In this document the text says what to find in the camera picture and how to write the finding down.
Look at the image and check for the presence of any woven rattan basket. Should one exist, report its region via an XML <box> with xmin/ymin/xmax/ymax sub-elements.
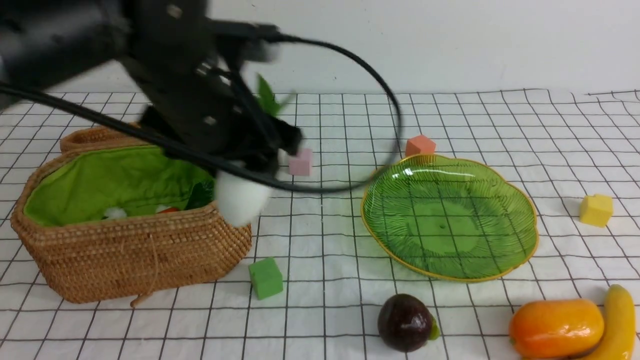
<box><xmin>10</xmin><ymin>141</ymin><xmax>252</xmax><ymax>306</ymax></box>

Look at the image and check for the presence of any white checkered tablecloth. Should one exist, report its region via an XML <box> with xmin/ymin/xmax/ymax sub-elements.
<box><xmin>0</xmin><ymin>89</ymin><xmax>640</xmax><ymax>360</ymax></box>

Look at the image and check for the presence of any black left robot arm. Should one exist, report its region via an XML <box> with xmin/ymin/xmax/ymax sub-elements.
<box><xmin>0</xmin><ymin>0</ymin><xmax>303</xmax><ymax>176</ymax></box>

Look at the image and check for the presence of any yellow foam cube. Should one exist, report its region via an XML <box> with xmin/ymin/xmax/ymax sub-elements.
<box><xmin>578</xmin><ymin>193</ymin><xmax>614</xmax><ymax>228</ymax></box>

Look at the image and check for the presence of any orange carrot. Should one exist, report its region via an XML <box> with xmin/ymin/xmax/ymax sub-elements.
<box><xmin>157</xmin><ymin>206</ymin><xmax>180</xmax><ymax>214</ymax></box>

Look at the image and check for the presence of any white radish with leaves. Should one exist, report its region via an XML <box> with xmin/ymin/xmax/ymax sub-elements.
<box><xmin>214</xmin><ymin>73</ymin><xmax>296</xmax><ymax>227</ymax></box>

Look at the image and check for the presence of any yellow banana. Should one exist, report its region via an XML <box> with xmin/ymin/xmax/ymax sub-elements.
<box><xmin>581</xmin><ymin>284</ymin><xmax>636</xmax><ymax>360</ymax></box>

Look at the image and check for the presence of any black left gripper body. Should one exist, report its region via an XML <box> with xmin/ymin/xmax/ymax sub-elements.
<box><xmin>121</xmin><ymin>30</ymin><xmax>303</xmax><ymax>176</ymax></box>

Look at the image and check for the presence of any green foam cube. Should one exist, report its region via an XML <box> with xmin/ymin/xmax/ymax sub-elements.
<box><xmin>248</xmin><ymin>257</ymin><xmax>284</xmax><ymax>300</ymax></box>

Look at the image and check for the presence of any pink foam cube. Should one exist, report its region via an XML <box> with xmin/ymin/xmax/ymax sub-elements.
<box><xmin>287</xmin><ymin>148</ymin><xmax>314</xmax><ymax>177</ymax></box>

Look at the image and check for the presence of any orange foam cube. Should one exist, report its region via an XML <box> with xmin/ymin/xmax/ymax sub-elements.
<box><xmin>404</xmin><ymin>134</ymin><xmax>437</xmax><ymax>157</ymax></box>

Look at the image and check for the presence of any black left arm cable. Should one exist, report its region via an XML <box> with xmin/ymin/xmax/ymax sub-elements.
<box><xmin>0</xmin><ymin>32</ymin><xmax>403</xmax><ymax>195</ymax></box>

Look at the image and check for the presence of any green glass leaf plate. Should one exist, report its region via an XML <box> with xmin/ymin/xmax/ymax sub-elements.
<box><xmin>360</xmin><ymin>154</ymin><xmax>540</xmax><ymax>283</ymax></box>

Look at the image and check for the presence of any orange mango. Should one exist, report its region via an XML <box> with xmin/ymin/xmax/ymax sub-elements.
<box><xmin>509</xmin><ymin>298</ymin><xmax>605</xmax><ymax>359</ymax></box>

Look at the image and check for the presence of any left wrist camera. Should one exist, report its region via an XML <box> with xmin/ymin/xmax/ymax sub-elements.
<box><xmin>208</xmin><ymin>19</ymin><xmax>281</xmax><ymax>66</ymax></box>

